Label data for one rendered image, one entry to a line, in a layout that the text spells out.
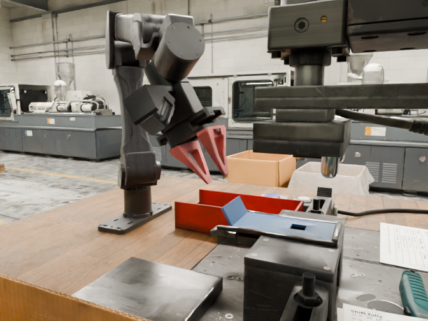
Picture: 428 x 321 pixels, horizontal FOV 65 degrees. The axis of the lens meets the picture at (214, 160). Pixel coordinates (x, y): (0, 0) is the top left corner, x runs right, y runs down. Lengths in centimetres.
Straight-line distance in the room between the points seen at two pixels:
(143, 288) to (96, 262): 16
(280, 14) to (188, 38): 13
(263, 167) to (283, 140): 237
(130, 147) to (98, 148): 659
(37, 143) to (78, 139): 138
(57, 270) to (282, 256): 37
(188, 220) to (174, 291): 27
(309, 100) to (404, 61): 652
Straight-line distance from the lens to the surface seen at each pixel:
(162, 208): 84
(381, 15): 39
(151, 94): 44
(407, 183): 499
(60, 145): 810
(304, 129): 38
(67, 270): 61
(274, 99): 42
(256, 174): 279
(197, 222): 70
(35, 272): 62
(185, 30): 48
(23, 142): 918
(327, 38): 41
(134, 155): 73
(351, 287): 55
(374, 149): 493
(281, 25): 43
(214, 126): 50
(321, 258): 42
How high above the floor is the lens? 116
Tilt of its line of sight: 9 degrees down
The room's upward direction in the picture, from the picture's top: straight up
